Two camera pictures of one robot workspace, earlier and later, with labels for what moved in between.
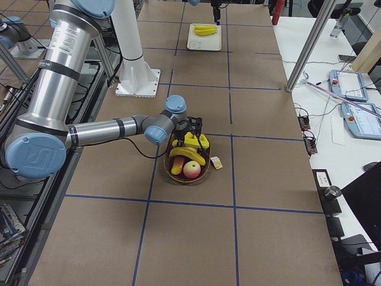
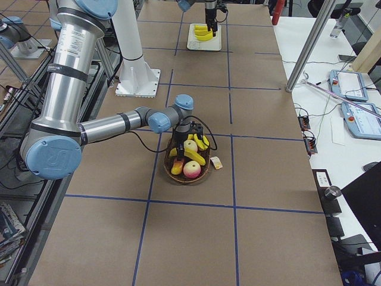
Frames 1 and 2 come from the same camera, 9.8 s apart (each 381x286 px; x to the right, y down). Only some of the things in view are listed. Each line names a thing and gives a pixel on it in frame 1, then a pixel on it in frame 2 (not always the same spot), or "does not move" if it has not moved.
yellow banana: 189,152 to 204,37
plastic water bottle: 343,19 does not move
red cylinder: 279,6 does not move
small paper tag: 216,162 does not move
